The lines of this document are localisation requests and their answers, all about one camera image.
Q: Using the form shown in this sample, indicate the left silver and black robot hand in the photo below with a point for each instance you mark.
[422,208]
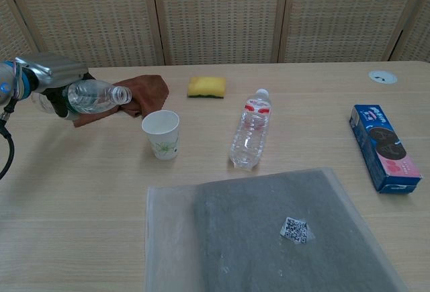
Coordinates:
[57,68]

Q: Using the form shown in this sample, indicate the clear bottle with green label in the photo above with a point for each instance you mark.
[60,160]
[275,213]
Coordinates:
[90,97]

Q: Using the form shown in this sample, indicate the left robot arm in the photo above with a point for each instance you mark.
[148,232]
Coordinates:
[10,84]

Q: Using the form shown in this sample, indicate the white paper cup, flower print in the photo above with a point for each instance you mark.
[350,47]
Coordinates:
[163,137]

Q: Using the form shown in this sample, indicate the capped clear bottle, red label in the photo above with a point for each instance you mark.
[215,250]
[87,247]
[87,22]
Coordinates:
[250,134]

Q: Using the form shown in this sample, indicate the brown cloth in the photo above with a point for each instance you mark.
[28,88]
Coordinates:
[148,90]

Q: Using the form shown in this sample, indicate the yellow sponge with green pad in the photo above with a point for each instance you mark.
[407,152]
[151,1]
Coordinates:
[206,85]

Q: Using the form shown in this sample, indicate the grey felt in plastic bag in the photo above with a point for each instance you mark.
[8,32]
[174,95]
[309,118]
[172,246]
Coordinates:
[252,238]

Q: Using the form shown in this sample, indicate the QR code sticker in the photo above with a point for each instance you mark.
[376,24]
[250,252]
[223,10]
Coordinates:
[296,231]

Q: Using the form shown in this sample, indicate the blue cookie box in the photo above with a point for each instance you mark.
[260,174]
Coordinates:
[386,144]

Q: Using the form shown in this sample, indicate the woven folding screen, wooden frame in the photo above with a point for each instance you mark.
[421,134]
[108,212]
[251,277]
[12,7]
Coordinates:
[218,13]

